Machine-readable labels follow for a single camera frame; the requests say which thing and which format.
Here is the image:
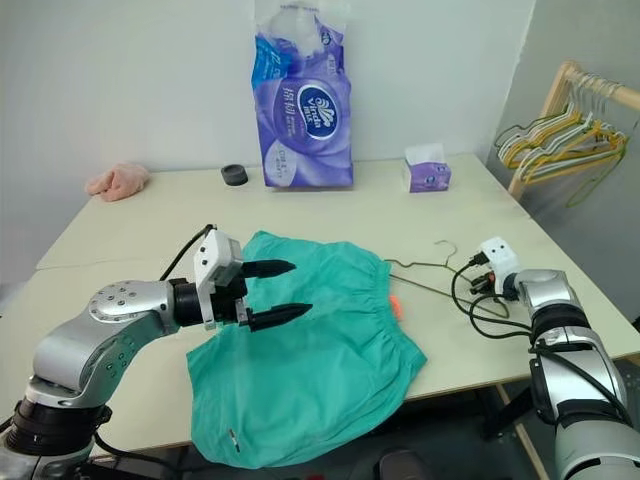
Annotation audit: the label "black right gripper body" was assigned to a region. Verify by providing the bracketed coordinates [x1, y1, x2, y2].
[468, 269, 500, 300]

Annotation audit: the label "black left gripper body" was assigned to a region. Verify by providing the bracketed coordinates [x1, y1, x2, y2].
[209, 273, 251, 331]

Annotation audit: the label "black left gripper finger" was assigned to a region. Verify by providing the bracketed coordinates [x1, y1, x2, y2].
[246, 302, 315, 334]
[241, 258, 299, 279]

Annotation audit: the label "green shorts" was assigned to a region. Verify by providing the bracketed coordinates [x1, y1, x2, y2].
[185, 229, 429, 469]

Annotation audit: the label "olive green wire hanger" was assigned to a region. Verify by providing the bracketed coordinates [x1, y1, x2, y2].
[382, 239, 509, 319]

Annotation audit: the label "black round puck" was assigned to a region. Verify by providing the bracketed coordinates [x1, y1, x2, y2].
[220, 163, 250, 188]

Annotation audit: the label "purple tissue pack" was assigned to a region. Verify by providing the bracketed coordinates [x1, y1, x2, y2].
[399, 142, 454, 194]

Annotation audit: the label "black metal table leg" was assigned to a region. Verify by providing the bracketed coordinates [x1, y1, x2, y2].
[481, 385, 534, 442]

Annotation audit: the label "purple toilet paper pack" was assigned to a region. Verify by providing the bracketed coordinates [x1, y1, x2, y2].
[247, 0, 356, 191]

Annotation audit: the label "light wooden leg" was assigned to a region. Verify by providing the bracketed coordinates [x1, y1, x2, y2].
[494, 383, 544, 480]

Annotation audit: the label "pink cloth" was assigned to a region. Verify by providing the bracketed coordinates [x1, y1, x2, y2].
[84, 160, 152, 203]

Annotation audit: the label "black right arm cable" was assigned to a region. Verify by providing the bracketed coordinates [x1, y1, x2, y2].
[469, 292, 549, 351]
[449, 252, 536, 335]

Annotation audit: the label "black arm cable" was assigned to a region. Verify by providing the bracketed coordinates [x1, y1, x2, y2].
[449, 252, 536, 335]
[469, 292, 549, 351]
[158, 224, 217, 281]

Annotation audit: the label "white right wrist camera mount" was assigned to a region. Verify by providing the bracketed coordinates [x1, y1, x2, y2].
[478, 236, 520, 296]

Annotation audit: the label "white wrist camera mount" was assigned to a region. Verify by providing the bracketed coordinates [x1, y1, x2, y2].
[193, 229, 245, 332]
[478, 236, 520, 296]

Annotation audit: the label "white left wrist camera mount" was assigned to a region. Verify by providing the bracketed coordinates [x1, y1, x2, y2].
[193, 229, 245, 332]

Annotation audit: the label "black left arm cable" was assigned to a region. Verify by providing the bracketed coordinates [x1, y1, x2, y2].
[158, 224, 217, 281]

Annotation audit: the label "yellow wire hanger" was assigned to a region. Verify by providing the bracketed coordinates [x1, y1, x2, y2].
[503, 110, 629, 172]

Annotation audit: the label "dark green wire hanger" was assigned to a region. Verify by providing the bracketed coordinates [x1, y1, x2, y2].
[493, 123, 532, 154]

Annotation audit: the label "light green wire hanger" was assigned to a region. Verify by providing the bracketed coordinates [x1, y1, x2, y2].
[564, 142, 627, 209]

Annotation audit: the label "white wire hanger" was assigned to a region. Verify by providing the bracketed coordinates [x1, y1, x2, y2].
[495, 74, 609, 169]

